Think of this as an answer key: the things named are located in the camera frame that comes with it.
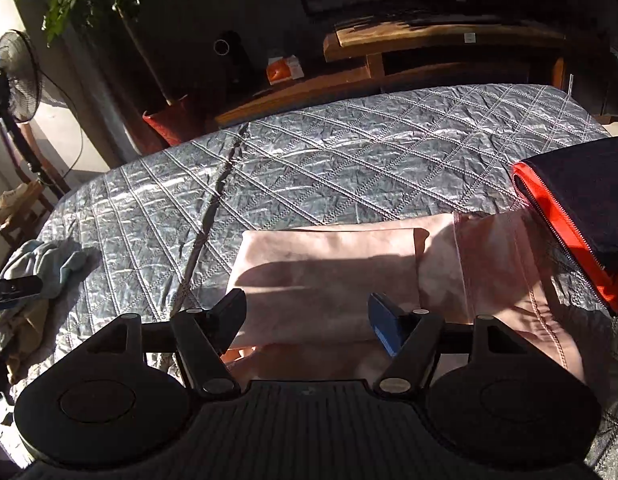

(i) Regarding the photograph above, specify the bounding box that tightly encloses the wooden television stand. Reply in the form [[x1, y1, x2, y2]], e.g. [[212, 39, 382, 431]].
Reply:
[[214, 19, 615, 128]]

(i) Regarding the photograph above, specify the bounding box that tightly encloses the black standing fan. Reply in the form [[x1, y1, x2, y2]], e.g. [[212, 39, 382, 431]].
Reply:
[[0, 30, 72, 201]]

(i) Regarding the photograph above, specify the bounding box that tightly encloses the peach pink garment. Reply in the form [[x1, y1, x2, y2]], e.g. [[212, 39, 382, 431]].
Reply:
[[221, 212, 587, 386]]

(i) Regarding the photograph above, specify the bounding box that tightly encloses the black cylindrical speaker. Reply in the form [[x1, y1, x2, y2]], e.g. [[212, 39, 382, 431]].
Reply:
[[213, 31, 255, 96]]

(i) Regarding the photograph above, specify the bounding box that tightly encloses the grey quilted bedspread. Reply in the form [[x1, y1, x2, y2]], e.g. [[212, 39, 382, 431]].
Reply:
[[0, 84, 618, 480]]

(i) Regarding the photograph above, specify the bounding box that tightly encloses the light blue cloth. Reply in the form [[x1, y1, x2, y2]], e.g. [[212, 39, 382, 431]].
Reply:
[[0, 240, 88, 312]]

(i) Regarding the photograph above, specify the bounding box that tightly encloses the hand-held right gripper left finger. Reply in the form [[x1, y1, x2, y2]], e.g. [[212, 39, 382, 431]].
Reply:
[[86, 289, 248, 397]]

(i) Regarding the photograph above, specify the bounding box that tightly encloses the beige crumpled cloth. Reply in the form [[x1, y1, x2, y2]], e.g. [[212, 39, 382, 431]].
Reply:
[[0, 305, 46, 398]]

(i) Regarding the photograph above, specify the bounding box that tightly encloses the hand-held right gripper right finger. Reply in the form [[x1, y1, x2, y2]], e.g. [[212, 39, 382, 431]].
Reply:
[[367, 292, 513, 395]]

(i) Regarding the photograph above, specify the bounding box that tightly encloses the folded navy orange garment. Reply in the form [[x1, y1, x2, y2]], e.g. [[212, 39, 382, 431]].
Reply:
[[510, 136, 618, 317]]

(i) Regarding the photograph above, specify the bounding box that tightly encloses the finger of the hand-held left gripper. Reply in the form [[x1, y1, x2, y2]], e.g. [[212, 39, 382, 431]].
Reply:
[[0, 275, 44, 312]]

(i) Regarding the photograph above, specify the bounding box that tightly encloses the red plant pot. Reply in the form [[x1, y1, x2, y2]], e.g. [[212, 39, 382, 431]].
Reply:
[[141, 95, 205, 147]]

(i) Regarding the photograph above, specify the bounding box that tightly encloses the wooden chair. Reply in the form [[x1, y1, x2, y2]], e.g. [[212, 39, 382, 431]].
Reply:
[[0, 180, 56, 247]]

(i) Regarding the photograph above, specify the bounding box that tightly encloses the orange tissue box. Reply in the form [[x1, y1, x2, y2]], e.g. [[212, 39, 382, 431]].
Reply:
[[266, 55, 305, 86]]

